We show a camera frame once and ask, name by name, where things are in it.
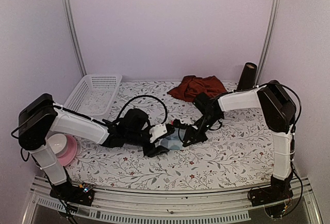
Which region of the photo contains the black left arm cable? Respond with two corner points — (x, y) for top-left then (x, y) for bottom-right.
(115, 94), (169, 126)

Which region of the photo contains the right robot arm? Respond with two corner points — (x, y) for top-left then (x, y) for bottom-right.
(183, 81), (300, 201)

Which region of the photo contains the aluminium frame post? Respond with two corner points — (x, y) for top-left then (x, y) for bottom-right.
(255, 0), (281, 85)
(62, 0), (87, 77)

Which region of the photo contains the white bowl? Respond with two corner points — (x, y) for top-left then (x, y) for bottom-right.
(47, 134), (68, 157)

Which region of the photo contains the pink plate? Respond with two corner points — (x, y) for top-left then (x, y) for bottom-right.
(56, 135), (78, 166)

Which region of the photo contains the dark red towel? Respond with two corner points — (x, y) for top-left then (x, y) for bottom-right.
(167, 75), (226, 102)

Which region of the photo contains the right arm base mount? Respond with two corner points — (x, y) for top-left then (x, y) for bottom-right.
(247, 176), (293, 206)

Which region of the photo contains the blue orange patterned towel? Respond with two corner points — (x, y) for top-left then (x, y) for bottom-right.
(157, 123), (184, 150)

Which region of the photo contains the white plastic basket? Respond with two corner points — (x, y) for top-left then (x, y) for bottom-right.
(63, 74), (122, 117)

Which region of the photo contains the front aluminium rail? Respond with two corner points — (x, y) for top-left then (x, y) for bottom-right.
(22, 177), (326, 223)

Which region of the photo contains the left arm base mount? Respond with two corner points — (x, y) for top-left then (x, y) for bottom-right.
(50, 182), (95, 206)

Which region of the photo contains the right aluminium frame post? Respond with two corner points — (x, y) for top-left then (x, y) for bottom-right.
(255, 0), (281, 85)

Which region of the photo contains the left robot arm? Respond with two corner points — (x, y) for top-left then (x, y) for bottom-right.
(11, 93), (175, 200)

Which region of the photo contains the left aluminium frame post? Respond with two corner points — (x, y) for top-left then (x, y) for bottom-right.
(62, 0), (87, 77)

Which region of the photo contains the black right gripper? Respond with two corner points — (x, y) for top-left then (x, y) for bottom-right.
(183, 113), (222, 147)

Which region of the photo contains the floral tablecloth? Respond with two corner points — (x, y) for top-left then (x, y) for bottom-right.
(61, 79), (294, 191)

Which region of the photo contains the black cylinder cup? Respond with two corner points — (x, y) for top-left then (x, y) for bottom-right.
(236, 62), (257, 91)

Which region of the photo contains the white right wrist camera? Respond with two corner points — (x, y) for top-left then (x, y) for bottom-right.
(171, 119), (191, 130)

